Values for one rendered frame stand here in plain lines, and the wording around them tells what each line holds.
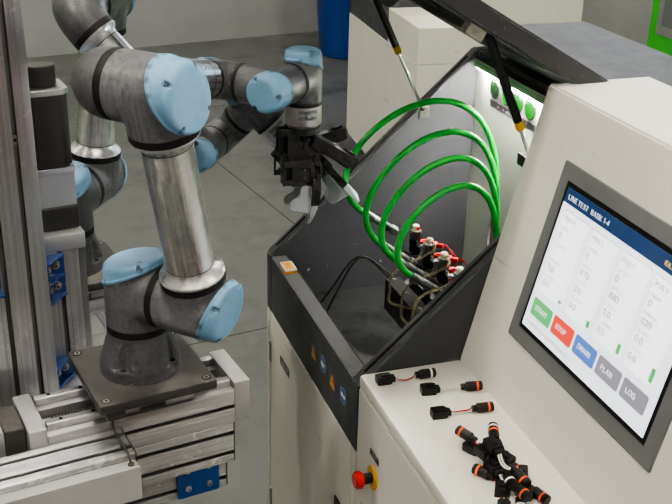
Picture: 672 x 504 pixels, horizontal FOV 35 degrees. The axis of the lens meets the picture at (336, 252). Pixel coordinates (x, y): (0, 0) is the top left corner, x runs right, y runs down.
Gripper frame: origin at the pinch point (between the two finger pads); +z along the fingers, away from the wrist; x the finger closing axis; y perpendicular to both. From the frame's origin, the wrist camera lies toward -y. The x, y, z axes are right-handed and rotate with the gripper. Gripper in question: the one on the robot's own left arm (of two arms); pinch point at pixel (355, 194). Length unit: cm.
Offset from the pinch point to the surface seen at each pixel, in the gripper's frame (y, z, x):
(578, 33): -67, 16, -29
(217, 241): 65, 26, -277
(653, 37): -155, 103, -271
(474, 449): 16, 34, 61
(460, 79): -39, 5, -34
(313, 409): 42, 30, -3
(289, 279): 25.9, 7.7, -20.2
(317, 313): 25.1, 14.0, -2.3
